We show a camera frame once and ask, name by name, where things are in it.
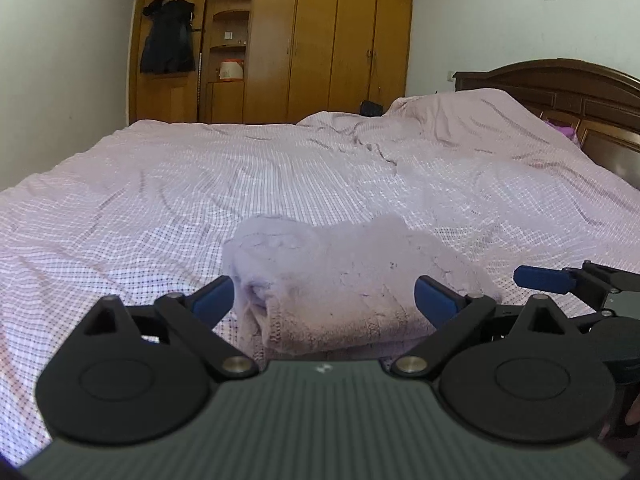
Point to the person's right hand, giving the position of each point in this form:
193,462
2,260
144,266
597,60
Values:
633,412

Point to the lilac knitted cardigan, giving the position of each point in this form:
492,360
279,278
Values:
350,285

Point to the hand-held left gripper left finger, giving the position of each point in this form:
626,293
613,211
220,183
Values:
215,300

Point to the white and red container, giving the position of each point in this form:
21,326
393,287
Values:
231,71

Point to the black hanging coat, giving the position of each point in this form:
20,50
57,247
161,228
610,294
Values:
167,40

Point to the small black bag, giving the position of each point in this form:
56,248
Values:
371,108

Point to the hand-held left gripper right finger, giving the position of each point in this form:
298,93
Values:
435,302

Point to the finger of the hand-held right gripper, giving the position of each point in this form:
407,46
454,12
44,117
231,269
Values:
542,278
592,321

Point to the purple cloth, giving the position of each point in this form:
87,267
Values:
567,132

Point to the wooden wardrobe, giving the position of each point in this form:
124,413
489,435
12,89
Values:
320,50

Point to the dark wooden headboard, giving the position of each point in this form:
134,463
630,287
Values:
575,90

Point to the bed with checkered cover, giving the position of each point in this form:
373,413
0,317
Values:
200,170

